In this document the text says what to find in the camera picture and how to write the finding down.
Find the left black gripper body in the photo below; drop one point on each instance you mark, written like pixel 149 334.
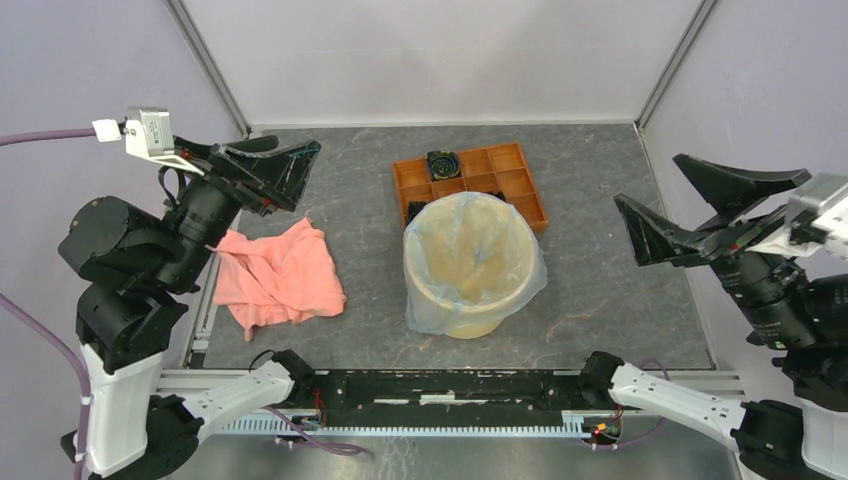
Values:
pixel 216 198

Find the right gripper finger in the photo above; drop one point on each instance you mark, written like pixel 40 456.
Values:
pixel 656 240
pixel 733 192

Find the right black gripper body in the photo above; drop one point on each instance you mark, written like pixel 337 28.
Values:
pixel 760 280

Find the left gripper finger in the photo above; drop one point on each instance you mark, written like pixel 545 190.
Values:
pixel 280 180
pixel 253 148

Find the orange wooden divided tray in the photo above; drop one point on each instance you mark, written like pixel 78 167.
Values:
pixel 492 168

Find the yellow plastic trash bin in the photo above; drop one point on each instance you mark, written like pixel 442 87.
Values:
pixel 470 291

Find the translucent blue plastic trash bag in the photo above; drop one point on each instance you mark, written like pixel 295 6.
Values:
pixel 474 265

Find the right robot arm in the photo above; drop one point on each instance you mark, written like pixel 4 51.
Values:
pixel 808 333

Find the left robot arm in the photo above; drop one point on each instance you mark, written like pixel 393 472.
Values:
pixel 137 265

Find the pink cloth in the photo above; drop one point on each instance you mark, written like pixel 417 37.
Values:
pixel 289 278

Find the black rolled tie left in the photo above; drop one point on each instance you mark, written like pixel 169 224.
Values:
pixel 414 208

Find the black orange rolled tie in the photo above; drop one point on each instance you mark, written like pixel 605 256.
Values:
pixel 497 194

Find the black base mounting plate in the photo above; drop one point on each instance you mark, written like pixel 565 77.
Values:
pixel 452 398

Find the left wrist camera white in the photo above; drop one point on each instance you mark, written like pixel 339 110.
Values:
pixel 147 133

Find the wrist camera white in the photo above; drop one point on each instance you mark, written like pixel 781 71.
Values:
pixel 815 220
pixel 147 133

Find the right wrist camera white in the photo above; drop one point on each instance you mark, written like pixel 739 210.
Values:
pixel 815 220

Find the white slotted cable duct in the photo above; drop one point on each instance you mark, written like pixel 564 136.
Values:
pixel 266 423

